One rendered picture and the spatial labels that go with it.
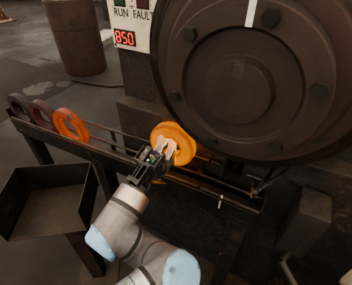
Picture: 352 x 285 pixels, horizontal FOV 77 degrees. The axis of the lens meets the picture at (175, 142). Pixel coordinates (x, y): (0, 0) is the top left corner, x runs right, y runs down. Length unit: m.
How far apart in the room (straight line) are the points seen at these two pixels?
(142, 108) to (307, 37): 0.59
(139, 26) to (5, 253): 1.43
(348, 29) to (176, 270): 0.47
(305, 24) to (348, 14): 0.07
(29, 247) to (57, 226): 0.78
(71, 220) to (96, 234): 0.31
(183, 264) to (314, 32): 0.43
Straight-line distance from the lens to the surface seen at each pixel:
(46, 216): 0.94
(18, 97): 1.34
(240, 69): 0.38
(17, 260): 1.65
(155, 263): 0.51
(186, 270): 0.50
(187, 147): 0.68
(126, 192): 0.58
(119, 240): 0.58
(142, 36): 0.74
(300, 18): 0.36
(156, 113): 0.78
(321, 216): 0.69
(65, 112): 1.03
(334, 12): 0.40
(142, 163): 0.60
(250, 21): 0.37
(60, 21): 3.24
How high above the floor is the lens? 1.30
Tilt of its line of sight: 41 degrees down
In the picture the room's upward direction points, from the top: straight up
